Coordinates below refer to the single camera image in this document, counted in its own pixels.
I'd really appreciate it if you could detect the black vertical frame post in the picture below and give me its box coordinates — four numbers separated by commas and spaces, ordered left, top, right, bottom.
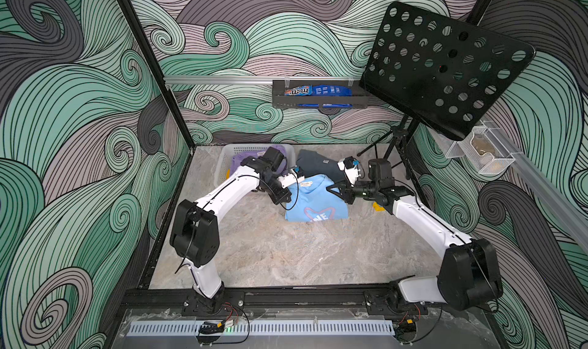
116, 0, 196, 151

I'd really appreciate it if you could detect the purple Persist t-shirt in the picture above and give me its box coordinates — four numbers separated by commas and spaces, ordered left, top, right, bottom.
230, 145, 287, 175

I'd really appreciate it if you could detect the black wall shelf tray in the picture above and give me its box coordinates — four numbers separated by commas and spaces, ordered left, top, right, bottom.
272, 81, 370, 108

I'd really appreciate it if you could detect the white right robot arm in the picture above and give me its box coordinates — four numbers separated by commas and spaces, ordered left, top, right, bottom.
328, 157, 503, 311

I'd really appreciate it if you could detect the yellow triangular plastic tool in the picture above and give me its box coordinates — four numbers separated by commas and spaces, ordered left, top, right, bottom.
372, 202, 385, 212

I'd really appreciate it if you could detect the clear plastic wall bin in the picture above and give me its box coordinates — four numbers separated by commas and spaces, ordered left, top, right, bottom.
452, 124, 515, 176

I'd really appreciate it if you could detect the black perforated music stand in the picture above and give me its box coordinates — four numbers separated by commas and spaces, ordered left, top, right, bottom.
360, 1, 536, 157

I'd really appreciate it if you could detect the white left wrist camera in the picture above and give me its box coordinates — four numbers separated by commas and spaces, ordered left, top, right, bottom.
277, 167, 305, 188

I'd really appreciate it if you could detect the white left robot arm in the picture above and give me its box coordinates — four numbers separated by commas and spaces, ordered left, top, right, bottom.
170, 147, 303, 305

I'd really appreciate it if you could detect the aluminium right wall rail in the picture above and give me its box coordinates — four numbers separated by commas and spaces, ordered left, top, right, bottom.
481, 119, 587, 252

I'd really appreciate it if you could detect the aluminium wall rail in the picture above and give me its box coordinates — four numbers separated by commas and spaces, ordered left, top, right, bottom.
164, 75, 361, 85
481, 119, 587, 252

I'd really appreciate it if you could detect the grey t-shirt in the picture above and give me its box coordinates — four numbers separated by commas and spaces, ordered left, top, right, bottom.
296, 149, 345, 183

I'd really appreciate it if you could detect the white plastic laundry basket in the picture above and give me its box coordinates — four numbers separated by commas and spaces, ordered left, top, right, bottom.
214, 144, 296, 186

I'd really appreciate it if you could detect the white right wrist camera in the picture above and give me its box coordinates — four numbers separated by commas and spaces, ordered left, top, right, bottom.
338, 157, 364, 185

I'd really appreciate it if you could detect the blue candy packet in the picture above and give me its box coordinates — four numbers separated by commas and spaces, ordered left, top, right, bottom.
284, 85, 352, 97

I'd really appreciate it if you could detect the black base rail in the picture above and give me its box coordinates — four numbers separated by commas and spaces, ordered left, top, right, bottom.
120, 286, 488, 317

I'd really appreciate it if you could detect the light blue t-shirt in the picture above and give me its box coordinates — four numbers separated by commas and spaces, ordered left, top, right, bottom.
285, 174, 349, 223

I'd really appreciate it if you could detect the white perforated cable duct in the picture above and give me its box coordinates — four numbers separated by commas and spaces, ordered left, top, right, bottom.
126, 319, 395, 338

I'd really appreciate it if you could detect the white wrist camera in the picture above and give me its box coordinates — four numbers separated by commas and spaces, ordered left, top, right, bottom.
277, 167, 305, 188
338, 157, 364, 185

